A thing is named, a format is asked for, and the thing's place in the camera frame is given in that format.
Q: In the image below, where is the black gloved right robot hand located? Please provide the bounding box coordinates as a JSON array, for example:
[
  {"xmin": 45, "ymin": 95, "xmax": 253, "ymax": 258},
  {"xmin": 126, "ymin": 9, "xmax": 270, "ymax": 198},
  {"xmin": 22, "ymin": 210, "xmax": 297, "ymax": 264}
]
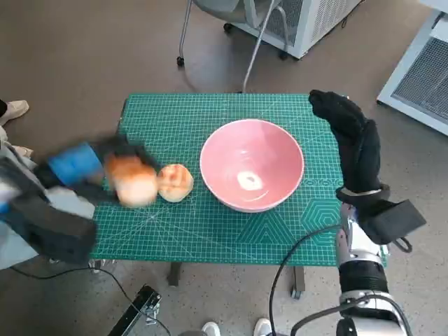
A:
[{"xmin": 308, "ymin": 89, "xmax": 382, "ymax": 195}]

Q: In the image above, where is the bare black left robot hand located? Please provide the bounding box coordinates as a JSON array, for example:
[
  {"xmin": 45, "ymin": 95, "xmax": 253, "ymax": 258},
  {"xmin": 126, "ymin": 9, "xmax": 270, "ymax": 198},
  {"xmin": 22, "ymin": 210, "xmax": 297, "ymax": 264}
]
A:
[{"xmin": 33, "ymin": 134, "xmax": 162, "ymax": 204}]

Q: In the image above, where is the long striped toy bread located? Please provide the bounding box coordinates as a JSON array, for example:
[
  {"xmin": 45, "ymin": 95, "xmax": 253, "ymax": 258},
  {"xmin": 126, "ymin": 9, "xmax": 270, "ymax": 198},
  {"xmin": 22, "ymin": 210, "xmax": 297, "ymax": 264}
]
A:
[{"xmin": 104, "ymin": 153, "xmax": 159, "ymax": 209}]

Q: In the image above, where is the round toy bread bun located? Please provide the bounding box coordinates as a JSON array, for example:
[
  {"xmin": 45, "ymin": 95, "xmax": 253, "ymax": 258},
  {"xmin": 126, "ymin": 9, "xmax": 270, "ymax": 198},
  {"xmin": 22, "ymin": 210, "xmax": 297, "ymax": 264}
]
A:
[{"xmin": 156, "ymin": 163, "xmax": 195, "ymax": 203}]

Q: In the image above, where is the pink bowl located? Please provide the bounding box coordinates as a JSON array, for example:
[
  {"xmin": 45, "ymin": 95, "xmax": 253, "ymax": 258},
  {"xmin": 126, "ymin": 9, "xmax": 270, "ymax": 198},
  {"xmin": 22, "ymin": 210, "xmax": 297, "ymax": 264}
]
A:
[{"xmin": 199, "ymin": 118, "xmax": 305, "ymax": 214}]

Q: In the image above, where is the white cabinet with grey grille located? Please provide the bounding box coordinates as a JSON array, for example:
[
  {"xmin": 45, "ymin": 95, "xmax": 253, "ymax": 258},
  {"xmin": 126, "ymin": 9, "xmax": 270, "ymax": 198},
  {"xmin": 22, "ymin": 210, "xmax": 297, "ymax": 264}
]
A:
[{"xmin": 377, "ymin": 8, "xmax": 448, "ymax": 136}]

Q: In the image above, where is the dark table leg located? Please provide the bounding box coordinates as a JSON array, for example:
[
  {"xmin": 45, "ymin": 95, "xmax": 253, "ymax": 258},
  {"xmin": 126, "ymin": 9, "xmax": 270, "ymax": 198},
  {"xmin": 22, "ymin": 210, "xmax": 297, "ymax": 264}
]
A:
[
  {"xmin": 167, "ymin": 260, "xmax": 182, "ymax": 287},
  {"xmin": 290, "ymin": 265, "xmax": 306, "ymax": 300}
]

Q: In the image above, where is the white mesh cabinet on casters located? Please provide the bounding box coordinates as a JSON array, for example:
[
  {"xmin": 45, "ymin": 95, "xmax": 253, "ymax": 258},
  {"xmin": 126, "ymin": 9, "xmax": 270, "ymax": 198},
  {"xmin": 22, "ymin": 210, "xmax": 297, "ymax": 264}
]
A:
[{"xmin": 223, "ymin": 0, "xmax": 361, "ymax": 60}]

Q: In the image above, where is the green cutting mat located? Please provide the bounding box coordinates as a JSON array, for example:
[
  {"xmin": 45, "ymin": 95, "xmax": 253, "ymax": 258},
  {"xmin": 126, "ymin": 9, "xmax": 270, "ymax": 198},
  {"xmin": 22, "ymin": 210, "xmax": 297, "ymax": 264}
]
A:
[{"xmin": 89, "ymin": 92, "xmax": 390, "ymax": 267}]

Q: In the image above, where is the black metal stand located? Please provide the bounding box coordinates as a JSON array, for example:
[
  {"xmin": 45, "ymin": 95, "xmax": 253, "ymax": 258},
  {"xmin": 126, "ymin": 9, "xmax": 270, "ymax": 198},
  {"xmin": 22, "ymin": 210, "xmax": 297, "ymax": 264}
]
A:
[{"xmin": 110, "ymin": 285, "xmax": 162, "ymax": 336}]

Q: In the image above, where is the grey chair with metal legs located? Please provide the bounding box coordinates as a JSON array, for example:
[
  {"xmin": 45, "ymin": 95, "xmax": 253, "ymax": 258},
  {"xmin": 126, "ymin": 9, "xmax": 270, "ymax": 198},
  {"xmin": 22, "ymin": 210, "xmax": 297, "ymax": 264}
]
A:
[{"xmin": 176, "ymin": 0, "xmax": 290, "ymax": 94}]

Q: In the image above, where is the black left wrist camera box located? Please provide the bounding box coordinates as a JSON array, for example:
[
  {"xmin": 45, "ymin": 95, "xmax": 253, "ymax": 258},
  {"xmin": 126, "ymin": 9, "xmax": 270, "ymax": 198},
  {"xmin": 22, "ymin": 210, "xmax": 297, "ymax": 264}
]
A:
[{"xmin": 6, "ymin": 181, "xmax": 98, "ymax": 264}]

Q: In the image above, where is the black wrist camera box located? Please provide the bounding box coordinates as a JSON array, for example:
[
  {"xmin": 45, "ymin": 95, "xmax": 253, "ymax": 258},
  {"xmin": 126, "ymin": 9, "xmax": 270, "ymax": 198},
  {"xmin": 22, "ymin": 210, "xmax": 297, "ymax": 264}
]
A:
[
  {"xmin": 356, "ymin": 199, "xmax": 427, "ymax": 246},
  {"xmin": 6, "ymin": 181, "xmax": 98, "ymax": 264}
]

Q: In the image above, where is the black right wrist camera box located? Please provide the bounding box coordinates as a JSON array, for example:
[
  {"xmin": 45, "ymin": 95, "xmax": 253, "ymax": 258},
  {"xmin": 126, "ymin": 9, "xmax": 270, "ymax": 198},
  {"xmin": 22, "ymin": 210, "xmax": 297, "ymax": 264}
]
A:
[{"xmin": 356, "ymin": 199, "xmax": 427, "ymax": 246}]

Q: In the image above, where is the short black camera cable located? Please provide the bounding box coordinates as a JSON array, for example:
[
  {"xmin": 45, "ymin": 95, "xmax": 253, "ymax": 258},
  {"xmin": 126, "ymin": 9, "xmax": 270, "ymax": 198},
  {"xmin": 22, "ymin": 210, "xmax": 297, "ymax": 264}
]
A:
[{"xmin": 395, "ymin": 236, "xmax": 413, "ymax": 253}]

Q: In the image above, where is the thin black floor cable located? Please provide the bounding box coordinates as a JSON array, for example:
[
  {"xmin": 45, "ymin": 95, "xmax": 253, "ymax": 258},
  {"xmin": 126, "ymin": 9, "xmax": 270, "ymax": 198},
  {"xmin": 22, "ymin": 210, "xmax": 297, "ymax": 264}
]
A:
[{"xmin": 9, "ymin": 265, "xmax": 172, "ymax": 336}]

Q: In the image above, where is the long black robot cable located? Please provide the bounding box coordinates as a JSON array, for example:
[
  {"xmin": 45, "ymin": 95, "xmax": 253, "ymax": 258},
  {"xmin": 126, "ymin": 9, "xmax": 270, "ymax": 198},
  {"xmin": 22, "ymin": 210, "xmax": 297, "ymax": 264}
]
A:
[{"xmin": 269, "ymin": 225, "xmax": 342, "ymax": 336}]

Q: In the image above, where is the looped black robot cable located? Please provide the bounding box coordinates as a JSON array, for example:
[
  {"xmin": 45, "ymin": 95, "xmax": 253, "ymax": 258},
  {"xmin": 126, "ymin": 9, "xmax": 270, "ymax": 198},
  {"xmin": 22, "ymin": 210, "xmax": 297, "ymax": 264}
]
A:
[{"xmin": 290, "ymin": 295, "xmax": 412, "ymax": 336}]

